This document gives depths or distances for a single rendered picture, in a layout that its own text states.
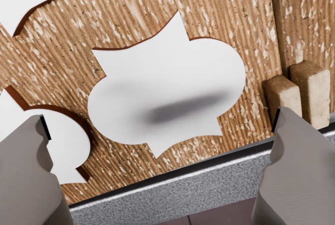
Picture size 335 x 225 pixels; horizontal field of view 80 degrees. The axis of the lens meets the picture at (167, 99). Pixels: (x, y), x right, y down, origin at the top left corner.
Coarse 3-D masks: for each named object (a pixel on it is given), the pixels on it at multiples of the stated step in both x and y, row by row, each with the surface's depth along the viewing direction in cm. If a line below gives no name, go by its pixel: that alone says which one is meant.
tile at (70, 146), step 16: (0, 96) 17; (16, 96) 17; (0, 112) 17; (16, 112) 17; (32, 112) 18; (48, 112) 18; (64, 112) 18; (0, 128) 18; (48, 128) 18; (64, 128) 18; (80, 128) 19; (48, 144) 19; (64, 144) 19; (80, 144) 19; (64, 160) 20; (80, 160) 20; (64, 176) 21; (80, 176) 21
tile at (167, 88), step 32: (160, 32) 15; (128, 64) 16; (160, 64) 16; (192, 64) 16; (224, 64) 16; (96, 96) 17; (128, 96) 17; (160, 96) 17; (192, 96) 18; (224, 96) 18; (96, 128) 19; (128, 128) 19; (160, 128) 19; (192, 128) 19
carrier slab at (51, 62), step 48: (96, 0) 15; (144, 0) 15; (192, 0) 15; (240, 0) 15; (0, 48) 16; (48, 48) 16; (240, 48) 17; (48, 96) 18; (240, 96) 19; (96, 144) 21; (144, 144) 21; (192, 144) 21; (240, 144) 22; (96, 192) 24
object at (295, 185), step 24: (288, 120) 10; (288, 144) 8; (312, 144) 8; (288, 168) 7; (312, 168) 7; (264, 192) 6; (288, 192) 6; (312, 192) 6; (264, 216) 6; (288, 216) 6; (312, 216) 6
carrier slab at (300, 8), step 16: (272, 0) 16; (288, 0) 15; (304, 0) 15; (320, 0) 15; (288, 16) 16; (304, 16) 16; (320, 16) 16; (288, 32) 16; (304, 32) 16; (320, 32) 17; (288, 48) 17; (304, 48) 17; (320, 48) 17; (288, 64) 18; (320, 64) 18
